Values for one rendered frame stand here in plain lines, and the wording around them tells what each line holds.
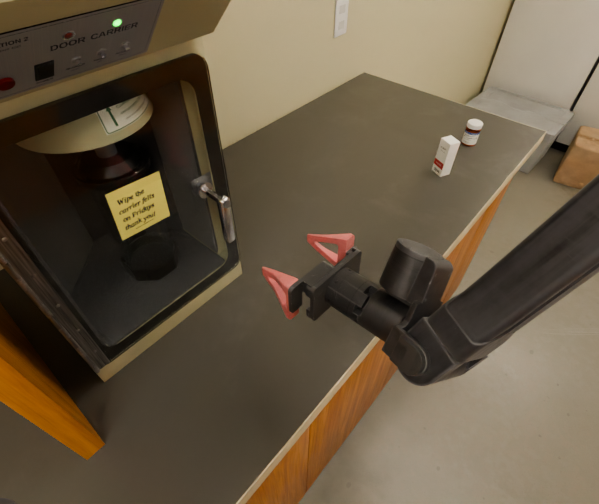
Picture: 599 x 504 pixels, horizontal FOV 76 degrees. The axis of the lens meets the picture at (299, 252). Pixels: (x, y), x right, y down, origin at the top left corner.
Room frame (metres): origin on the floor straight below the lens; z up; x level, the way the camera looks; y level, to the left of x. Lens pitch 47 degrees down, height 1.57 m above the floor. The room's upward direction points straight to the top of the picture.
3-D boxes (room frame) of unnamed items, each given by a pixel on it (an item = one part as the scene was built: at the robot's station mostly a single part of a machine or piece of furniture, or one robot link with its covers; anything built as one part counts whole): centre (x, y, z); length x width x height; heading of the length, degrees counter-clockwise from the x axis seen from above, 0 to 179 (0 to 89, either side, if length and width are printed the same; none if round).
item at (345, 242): (0.38, -0.04, 1.15); 0.09 x 0.07 x 0.07; 47
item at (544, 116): (2.48, -1.50, 0.17); 0.60 x 0.42 x 0.33; 47
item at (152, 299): (0.39, 0.22, 1.19); 0.30 x 0.01 x 0.40; 139
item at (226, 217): (0.45, 0.13, 1.17); 0.05 x 0.03 x 0.10; 49
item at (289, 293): (0.33, 0.01, 1.15); 0.09 x 0.07 x 0.07; 47
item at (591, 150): (2.12, -1.97, 0.14); 0.41 x 0.33 x 0.29; 55
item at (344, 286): (0.31, -0.07, 1.15); 0.10 x 0.07 x 0.07; 137
